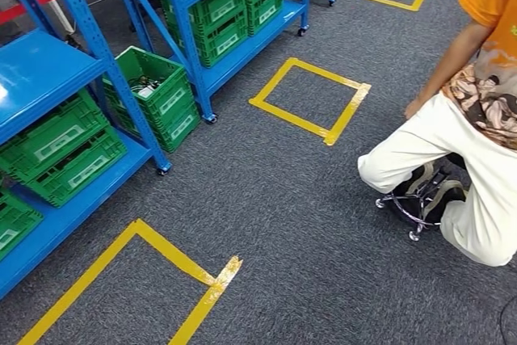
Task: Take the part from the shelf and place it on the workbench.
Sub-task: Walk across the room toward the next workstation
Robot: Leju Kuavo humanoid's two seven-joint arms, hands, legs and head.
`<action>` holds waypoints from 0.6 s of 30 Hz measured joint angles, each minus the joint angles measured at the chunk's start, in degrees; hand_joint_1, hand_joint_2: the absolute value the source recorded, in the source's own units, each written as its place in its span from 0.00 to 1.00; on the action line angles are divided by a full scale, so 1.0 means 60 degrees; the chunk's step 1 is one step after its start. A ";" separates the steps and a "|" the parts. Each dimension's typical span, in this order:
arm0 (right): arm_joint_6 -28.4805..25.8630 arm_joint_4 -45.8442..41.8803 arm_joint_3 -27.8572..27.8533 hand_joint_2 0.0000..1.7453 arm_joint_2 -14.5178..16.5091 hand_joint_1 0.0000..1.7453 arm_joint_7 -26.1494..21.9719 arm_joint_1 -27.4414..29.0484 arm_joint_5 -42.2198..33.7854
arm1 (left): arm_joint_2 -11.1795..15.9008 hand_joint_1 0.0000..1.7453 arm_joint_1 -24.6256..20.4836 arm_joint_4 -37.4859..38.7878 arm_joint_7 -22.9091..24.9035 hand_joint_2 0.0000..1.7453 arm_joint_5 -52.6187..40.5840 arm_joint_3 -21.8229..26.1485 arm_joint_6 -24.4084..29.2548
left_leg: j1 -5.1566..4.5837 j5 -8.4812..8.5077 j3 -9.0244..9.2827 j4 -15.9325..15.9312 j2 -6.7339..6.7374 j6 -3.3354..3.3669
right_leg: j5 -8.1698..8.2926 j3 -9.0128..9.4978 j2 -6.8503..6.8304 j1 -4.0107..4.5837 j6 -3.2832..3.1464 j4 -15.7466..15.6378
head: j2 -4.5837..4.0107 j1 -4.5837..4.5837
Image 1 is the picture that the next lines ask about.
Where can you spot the person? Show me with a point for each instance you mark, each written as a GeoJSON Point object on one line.
{"type": "Point", "coordinates": [444, 134]}

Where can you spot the open green plastic crate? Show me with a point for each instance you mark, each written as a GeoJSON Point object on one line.
{"type": "Point", "coordinates": [177, 91]}

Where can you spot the person's forearm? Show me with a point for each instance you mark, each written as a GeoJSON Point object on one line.
{"type": "Point", "coordinates": [452, 64]}

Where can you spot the black stool chrome base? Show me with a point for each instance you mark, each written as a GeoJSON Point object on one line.
{"type": "Point", "coordinates": [413, 234]}

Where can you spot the person's hand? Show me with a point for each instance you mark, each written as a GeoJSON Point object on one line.
{"type": "Point", "coordinates": [415, 107]}

